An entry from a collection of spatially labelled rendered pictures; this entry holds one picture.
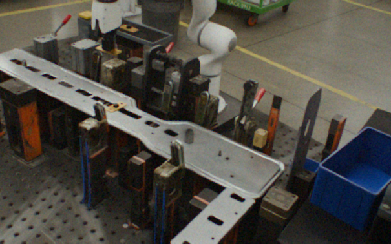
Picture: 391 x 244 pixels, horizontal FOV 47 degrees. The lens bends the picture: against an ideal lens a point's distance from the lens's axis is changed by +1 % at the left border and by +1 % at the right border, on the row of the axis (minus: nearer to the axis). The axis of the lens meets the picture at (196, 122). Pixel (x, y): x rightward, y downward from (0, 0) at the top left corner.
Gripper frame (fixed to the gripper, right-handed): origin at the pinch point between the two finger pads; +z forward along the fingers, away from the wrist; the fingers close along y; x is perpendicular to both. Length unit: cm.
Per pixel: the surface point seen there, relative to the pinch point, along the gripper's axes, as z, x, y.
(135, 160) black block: 28.4, 23.3, 16.5
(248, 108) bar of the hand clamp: 15, 47, -15
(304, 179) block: 20, 74, 5
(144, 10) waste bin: 94, -168, -257
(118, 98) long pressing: 27.8, -5.2, -10.9
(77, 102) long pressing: 27.7, -15.4, 0.9
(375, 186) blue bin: 24, 92, -10
